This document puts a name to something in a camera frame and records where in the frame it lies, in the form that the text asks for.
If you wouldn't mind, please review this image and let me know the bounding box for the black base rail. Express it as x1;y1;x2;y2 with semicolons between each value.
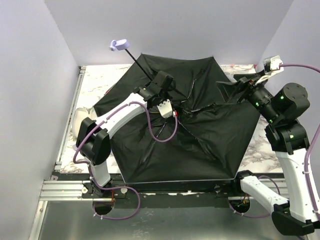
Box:
82;173;245;209

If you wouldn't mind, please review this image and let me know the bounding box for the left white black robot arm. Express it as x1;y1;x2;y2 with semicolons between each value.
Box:
75;71;178;191

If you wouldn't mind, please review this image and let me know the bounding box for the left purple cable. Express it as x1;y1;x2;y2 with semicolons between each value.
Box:
72;101;179;221

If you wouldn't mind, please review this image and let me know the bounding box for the purple cable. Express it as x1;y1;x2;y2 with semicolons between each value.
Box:
232;63;320;218
72;101;179;221

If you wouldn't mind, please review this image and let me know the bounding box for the cream umbrella case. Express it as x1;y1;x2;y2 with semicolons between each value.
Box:
71;107;97;138

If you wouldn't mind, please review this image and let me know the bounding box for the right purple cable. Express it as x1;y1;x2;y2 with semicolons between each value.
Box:
232;63;320;218

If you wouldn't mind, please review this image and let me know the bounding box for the purple folding umbrella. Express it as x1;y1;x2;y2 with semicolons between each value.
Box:
94;54;260;184

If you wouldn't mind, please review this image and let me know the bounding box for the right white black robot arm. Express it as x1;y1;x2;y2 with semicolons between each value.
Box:
216;74;320;239

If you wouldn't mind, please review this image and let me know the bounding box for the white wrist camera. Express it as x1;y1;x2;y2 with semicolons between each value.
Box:
156;99;173;119
255;55;284;85

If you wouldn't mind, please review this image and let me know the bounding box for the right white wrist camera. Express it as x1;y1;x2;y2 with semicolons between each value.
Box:
255;55;284;85

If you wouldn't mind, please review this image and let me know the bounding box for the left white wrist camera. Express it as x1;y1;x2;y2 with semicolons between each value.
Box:
156;99;173;119

